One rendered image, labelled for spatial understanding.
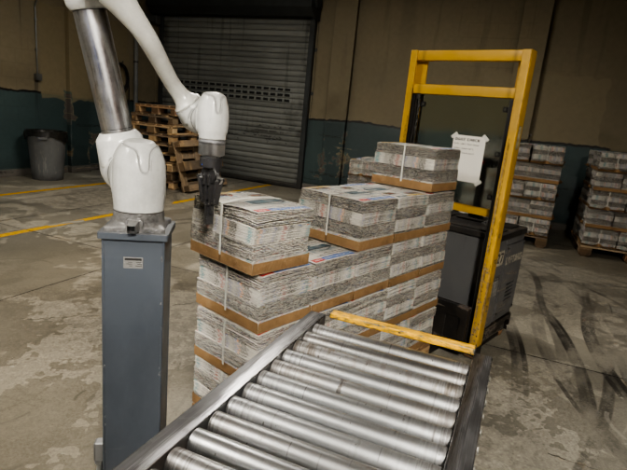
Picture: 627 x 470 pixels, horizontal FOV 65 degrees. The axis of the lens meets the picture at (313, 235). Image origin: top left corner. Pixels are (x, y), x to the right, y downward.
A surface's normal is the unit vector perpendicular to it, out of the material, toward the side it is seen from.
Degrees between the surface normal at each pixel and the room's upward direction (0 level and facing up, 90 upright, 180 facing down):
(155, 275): 90
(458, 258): 90
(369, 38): 90
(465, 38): 90
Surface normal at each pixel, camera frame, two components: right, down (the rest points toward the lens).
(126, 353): 0.15, 0.25
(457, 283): -0.66, 0.11
